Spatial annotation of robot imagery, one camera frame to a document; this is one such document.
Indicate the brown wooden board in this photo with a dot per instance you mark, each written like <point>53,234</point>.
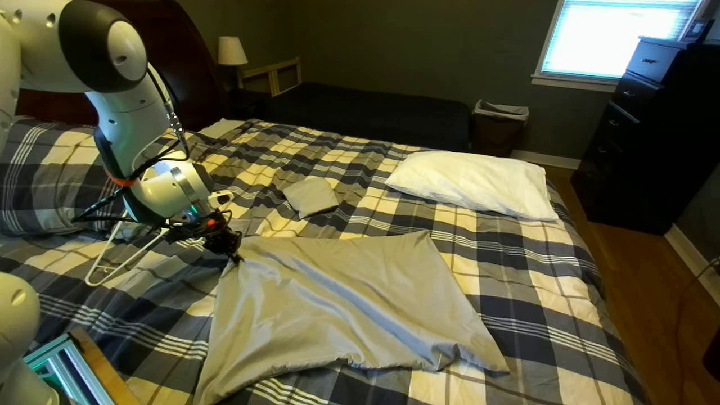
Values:
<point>104,367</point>

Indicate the large grey cloth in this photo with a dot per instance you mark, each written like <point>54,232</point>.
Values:
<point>338,306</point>

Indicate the brown box with cloth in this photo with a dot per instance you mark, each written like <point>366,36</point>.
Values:
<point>501,119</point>

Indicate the bright window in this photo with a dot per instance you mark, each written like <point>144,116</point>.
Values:
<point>615,36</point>

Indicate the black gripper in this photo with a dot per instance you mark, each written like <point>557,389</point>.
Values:
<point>204,227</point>

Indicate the black dresser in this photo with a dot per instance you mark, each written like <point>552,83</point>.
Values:
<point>654,143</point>

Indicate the plaid bedspread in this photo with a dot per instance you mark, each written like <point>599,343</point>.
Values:
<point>509,299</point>

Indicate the table lamp with white shade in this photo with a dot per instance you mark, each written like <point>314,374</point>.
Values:
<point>232,51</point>

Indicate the dark wooden headboard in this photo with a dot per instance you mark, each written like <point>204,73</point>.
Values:
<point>194,68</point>

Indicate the beige open nightstand shelf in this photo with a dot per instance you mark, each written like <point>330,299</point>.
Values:
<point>271,78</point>

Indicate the grey box with drawers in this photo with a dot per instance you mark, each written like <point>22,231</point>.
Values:
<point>654,60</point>

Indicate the white pillow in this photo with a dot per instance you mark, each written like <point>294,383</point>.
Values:
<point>480,182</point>

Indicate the plaid pillow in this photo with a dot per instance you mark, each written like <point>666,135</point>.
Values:
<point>45,180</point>

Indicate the small folded grey cloth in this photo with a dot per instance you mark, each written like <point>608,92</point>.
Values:
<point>314,197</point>

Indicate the teal metal frame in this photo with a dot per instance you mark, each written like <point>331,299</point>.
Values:
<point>64,372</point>

